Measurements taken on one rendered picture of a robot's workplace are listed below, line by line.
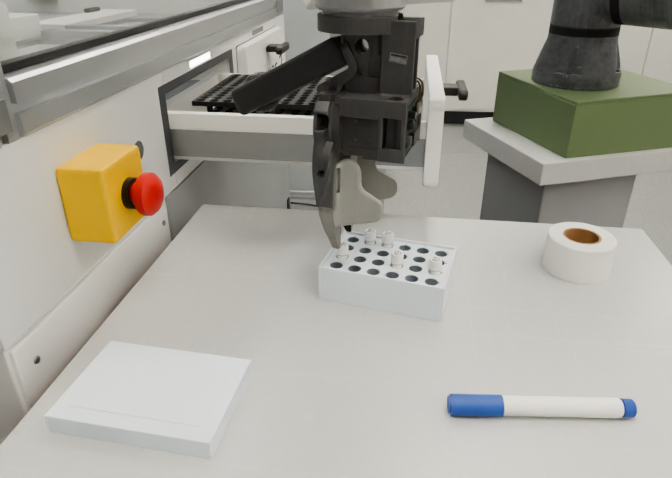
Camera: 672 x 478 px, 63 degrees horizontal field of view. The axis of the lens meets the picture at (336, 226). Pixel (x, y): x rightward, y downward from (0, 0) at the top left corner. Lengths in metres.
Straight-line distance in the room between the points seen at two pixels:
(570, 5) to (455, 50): 2.73
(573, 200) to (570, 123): 0.17
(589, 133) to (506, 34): 2.82
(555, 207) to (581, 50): 0.27
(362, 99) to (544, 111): 0.63
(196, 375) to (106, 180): 0.18
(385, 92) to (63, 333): 0.36
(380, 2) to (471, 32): 3.33
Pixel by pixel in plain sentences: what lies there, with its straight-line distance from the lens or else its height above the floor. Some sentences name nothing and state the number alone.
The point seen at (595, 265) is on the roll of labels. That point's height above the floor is 0.78.
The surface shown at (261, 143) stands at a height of 0.86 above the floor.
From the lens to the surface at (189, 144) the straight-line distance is 0.73.
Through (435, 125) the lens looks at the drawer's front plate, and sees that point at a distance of 0.65.
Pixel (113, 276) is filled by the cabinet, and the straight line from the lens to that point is 0.62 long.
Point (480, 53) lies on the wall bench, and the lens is 3.80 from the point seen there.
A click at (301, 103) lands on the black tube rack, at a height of 0.90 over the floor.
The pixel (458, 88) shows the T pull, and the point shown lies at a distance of 0.77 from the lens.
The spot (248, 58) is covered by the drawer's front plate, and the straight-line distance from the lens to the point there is 1.00.
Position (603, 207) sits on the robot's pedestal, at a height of 0.64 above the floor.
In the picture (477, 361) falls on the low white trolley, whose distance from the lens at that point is 0.50.
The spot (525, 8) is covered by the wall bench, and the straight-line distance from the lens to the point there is 3.82.
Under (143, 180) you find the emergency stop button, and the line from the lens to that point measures 0.52.
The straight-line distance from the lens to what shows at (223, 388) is 0.45.
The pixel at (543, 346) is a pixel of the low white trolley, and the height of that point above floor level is 0.76.
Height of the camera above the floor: 1.08
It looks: 27 degrees down
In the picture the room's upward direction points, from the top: straight up
